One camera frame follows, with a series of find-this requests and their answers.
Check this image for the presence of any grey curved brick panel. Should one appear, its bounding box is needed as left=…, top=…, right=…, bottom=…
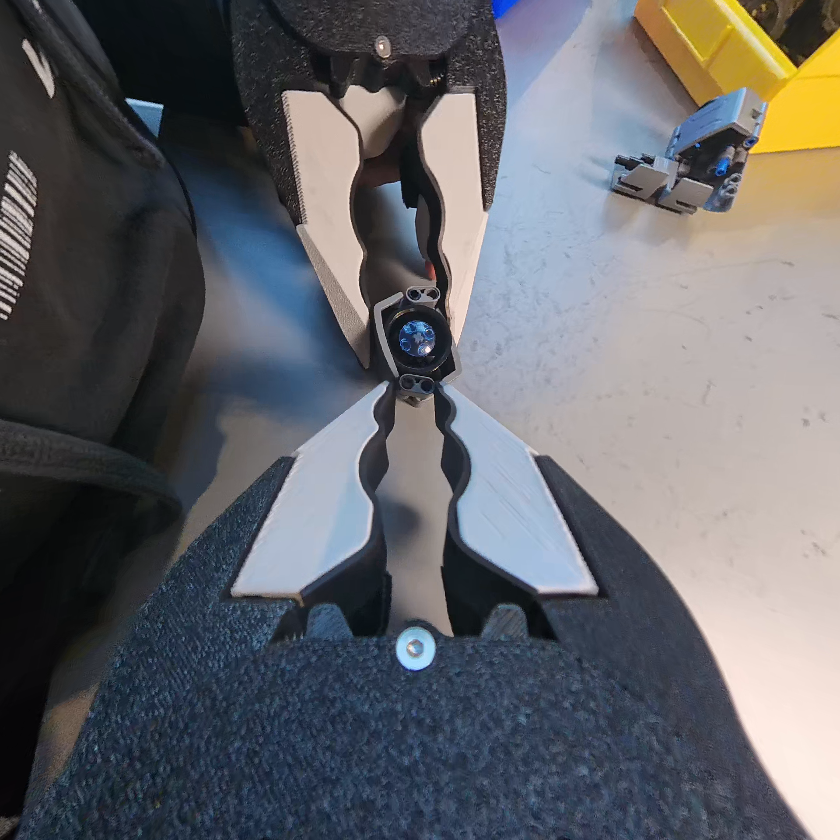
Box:
left=371, top=293, right=411, bottom=376

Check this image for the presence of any grey mesh chair seat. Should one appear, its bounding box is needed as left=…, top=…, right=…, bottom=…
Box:
left=125, top=98, right=165, bottom=140

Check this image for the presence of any person's left hand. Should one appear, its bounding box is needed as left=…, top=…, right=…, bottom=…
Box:
left=357, top=154, right=403, bottom=190

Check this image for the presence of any person's black printed sweatshirt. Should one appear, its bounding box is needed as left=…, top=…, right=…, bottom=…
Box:
left=0, top=0, right=207, bottom=808

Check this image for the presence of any grey brick block assembly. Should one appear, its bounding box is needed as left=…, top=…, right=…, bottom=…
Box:
left=612, top=87, right=769, bottom=216

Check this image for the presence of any yellow tracked brick model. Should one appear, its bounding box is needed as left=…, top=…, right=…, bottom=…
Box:
left=748, top=0, right=840, bottom=67

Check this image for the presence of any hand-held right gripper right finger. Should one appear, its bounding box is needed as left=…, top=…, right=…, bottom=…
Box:
left=434, top=382, right=600, bottom=598

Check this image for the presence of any grey desk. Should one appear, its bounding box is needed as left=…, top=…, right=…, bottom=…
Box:
left=33, top=0, right=840, bottom=840

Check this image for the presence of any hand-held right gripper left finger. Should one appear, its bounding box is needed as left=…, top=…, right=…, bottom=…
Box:
left=230, top=382, right=397, bottom=599

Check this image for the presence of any grey black wheel assembly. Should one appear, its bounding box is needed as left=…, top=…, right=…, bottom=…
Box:
left=381, top=305, right=463, bottom=385

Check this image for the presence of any yellow plastic bin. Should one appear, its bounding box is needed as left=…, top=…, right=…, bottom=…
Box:
left=633, top=0, right=840, bottom=156

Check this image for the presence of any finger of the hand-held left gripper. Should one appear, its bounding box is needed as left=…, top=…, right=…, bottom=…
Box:
left=281, top=88, right=373, bottom=370
left=420, top=92, right=491, bottom=336

